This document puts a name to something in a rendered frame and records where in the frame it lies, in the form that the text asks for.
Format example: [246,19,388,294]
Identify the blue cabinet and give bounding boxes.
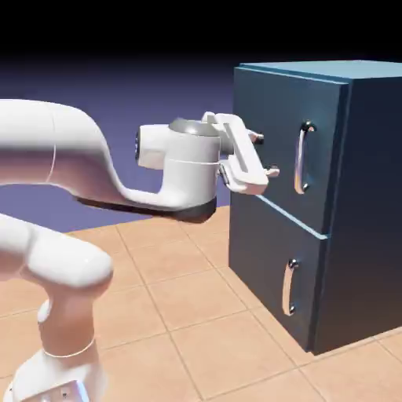
[228,60,402,356]

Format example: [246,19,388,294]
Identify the curved silver handle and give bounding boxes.
[293,119,317,196]
[281,258,300,317]

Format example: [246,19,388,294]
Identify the blue cabinet door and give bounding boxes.
[228,192,328,353]
[230,66,349,236]

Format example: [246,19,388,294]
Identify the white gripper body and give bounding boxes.
[214,112,269,195]

